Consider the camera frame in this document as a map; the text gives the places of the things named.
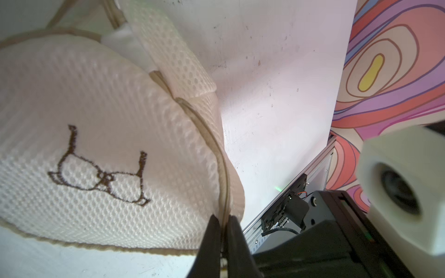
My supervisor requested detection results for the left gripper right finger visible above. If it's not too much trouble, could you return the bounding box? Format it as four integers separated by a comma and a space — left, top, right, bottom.
223, 215, 263, 278

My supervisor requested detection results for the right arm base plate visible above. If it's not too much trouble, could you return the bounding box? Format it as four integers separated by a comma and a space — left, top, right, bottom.
261, 174, 309, 236

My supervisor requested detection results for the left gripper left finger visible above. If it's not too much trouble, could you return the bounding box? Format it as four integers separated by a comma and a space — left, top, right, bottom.
187, 215, 222, 278

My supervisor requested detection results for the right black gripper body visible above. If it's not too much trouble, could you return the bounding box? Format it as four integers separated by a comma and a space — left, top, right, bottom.
253, 191, 412, 278

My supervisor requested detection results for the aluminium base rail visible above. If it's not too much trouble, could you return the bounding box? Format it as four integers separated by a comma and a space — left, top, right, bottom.
243, 134, 337, 254

